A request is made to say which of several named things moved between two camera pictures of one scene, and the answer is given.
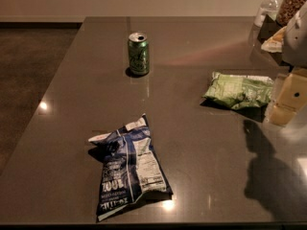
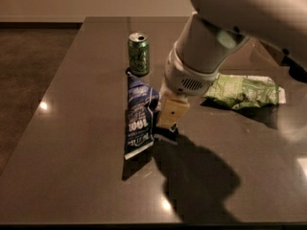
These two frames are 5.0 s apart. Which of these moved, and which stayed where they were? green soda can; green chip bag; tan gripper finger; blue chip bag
Moved: tan gripper finger; blue chip bag
Stayed: green soda can; green chip bag
